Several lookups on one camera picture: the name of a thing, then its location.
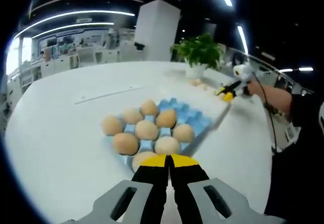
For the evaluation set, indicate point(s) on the blue egg tray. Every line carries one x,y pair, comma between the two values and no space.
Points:
192,115

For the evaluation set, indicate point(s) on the small black device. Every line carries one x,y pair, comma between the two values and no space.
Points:
139,46

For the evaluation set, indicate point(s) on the white table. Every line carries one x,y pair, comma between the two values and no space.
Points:
63,145

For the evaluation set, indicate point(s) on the white square pillar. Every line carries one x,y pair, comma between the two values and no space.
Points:
157,29

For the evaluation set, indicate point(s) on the white low cabinet row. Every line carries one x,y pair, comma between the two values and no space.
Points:
55,66

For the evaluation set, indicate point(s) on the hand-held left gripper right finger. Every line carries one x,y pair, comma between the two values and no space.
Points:
187,181

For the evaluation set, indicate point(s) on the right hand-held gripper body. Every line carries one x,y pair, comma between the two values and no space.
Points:
244,71

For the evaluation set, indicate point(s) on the person's black clothing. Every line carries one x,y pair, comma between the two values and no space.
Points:
298,178

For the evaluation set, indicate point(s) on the cluster of tan eggs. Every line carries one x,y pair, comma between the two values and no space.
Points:
146,130

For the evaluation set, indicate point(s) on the white ceiling air conditioner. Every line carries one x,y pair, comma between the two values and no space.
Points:
83,20

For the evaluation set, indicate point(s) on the short ceiling light strip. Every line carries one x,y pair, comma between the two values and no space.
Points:
306,69
286,70

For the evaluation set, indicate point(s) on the white plant pot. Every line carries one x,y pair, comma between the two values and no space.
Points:
196,71

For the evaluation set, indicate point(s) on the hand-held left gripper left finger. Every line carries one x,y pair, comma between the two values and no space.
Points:
149,181

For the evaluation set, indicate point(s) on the green potted plant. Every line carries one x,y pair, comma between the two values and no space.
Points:
200,52

